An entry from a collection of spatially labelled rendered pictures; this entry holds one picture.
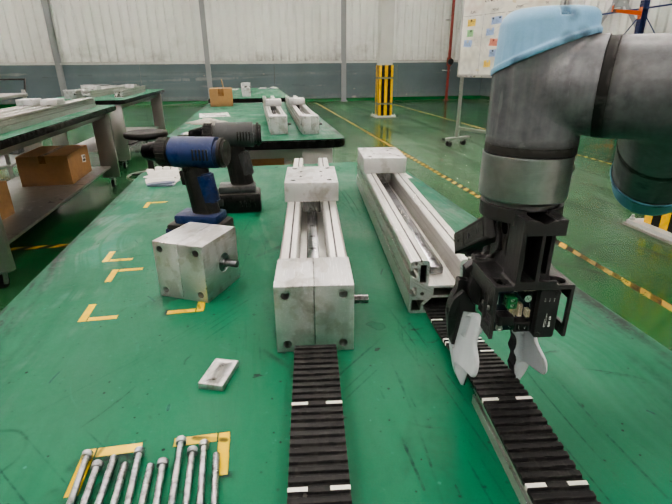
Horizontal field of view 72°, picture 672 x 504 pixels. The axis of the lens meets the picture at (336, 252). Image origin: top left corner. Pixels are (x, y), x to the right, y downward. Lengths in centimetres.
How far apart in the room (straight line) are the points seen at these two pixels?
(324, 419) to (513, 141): 30
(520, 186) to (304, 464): 29
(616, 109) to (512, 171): 8
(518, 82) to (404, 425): 34
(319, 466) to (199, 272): 40
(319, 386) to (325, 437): 7
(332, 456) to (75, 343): 42
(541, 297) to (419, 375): 20
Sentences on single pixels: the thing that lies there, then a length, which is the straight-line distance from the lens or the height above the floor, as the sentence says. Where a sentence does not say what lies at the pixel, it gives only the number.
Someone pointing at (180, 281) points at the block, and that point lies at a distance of 77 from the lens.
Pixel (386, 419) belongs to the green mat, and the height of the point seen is 78.
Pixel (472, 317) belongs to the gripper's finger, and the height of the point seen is 89.
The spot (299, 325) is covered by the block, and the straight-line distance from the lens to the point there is 59.
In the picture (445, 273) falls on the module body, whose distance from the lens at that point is 73.
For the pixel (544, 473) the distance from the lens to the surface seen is 45.
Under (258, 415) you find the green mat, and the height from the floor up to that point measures 78.
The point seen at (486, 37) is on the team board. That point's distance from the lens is 679.
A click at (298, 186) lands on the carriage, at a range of 95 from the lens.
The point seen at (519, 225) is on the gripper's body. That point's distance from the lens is 41.
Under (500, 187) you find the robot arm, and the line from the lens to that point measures 42.
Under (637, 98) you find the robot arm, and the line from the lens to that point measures 40.
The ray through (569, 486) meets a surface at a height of 81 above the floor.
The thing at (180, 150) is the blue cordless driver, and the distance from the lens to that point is 94.
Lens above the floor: 113
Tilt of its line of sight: 22 degrees down
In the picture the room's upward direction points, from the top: straight up
